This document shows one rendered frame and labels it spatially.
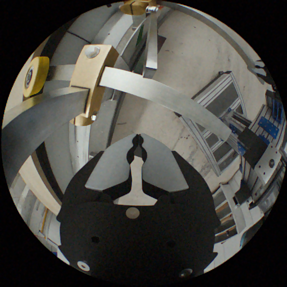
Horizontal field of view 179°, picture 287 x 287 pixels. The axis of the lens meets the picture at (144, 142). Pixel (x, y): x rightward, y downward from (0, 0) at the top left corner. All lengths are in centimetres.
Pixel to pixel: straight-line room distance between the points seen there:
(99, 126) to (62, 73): 23
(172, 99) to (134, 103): 88
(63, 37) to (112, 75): 27
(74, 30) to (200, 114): 43
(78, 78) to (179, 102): 15
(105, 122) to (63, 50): 31
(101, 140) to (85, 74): 26
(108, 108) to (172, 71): 83
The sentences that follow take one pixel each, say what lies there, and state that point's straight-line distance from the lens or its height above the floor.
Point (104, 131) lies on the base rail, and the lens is 35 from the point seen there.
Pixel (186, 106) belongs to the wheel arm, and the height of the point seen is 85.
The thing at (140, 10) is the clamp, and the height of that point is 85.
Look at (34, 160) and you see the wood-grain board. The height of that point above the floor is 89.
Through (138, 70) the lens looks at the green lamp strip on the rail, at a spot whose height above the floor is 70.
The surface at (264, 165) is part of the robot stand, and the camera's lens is 42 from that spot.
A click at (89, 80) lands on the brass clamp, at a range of 15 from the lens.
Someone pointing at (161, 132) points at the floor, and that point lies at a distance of 112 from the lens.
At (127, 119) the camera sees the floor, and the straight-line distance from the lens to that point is 106.
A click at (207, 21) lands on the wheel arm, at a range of 28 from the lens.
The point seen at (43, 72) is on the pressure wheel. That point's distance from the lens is 21.
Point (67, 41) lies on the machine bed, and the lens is 39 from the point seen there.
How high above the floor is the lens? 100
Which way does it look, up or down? 59 degrees down
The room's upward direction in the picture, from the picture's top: 178 degrees clockwise
